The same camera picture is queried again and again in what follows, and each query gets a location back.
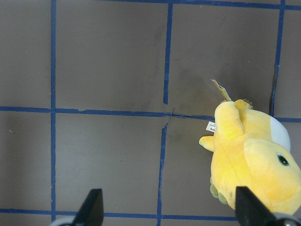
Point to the brown paper table mat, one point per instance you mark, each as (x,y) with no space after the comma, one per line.
(116,95)

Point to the yellow plush toy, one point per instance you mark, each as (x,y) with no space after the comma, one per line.
(251,148)

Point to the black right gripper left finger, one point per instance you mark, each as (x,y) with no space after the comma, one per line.
(91,212)

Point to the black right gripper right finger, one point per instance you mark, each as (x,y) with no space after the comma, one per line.
(250,211)

